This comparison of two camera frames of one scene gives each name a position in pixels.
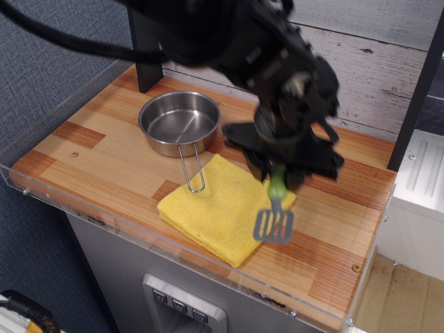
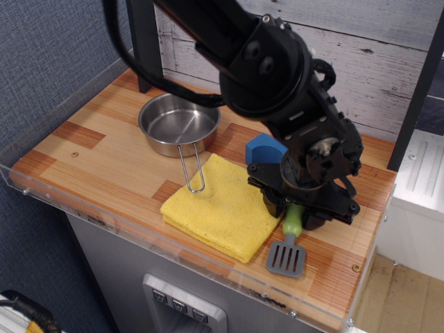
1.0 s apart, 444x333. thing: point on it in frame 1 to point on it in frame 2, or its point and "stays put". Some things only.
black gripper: (288, 135) to (325, 200)
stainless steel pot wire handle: (180, 124) stays put
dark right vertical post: (402, 148) stays put
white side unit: (412, 228) stays put
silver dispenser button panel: (168, 309) stays put
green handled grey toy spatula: (275, 225) to (285, 257)
